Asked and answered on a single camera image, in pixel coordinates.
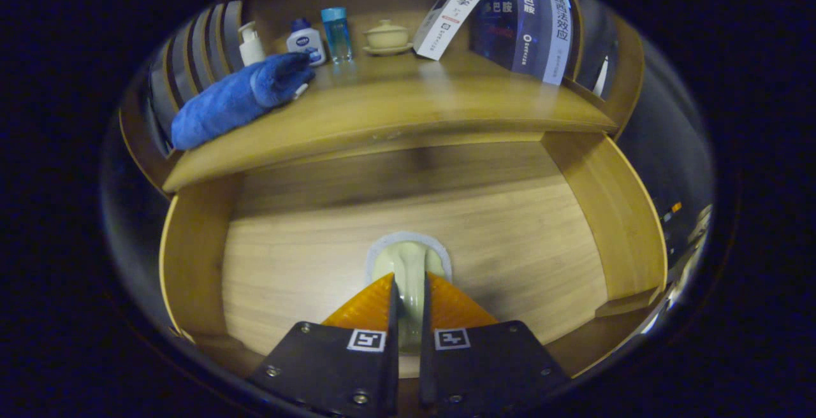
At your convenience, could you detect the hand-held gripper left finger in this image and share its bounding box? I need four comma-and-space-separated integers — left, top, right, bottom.
249, 271, 401, 418

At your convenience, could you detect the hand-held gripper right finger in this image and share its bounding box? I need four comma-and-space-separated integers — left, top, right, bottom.
418, 270, 571, 417

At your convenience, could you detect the wooden drawer with black knob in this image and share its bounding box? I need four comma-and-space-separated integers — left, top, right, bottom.
158, 131, 669, 380

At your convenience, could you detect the wooden countertop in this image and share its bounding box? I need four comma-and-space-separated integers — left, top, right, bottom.
163, 55, 619, 192

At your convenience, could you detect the black equipment with orange parts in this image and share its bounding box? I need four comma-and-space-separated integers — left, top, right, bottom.
657, 200, 702, 266

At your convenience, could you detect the rolled blue towel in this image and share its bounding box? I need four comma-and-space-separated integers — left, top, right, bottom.
171, 53, 316, 151

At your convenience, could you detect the black backdrop cloth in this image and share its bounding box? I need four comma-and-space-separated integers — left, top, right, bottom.
101, 1, 716, 291

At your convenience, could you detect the beige lidded teacup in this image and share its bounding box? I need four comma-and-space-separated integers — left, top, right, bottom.
362, 19, 414, 56

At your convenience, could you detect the white bottle with blue cap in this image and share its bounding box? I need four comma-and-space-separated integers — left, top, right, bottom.
286, 18, 327, 67

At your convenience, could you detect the clear blue bottle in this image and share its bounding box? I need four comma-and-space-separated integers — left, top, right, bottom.
320, 7, 354, 64

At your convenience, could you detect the white pump bottle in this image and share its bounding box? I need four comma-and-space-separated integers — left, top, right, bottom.
238, 21, 267, 67

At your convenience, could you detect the dark blue book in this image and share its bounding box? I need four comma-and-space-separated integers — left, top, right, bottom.
469, 0, 543, 76

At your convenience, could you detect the white book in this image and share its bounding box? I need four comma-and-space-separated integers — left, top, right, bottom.
413, 0, 501, 62

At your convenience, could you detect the pale grey-blue book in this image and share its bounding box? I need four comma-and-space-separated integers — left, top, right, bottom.
539, 0, 574, 86

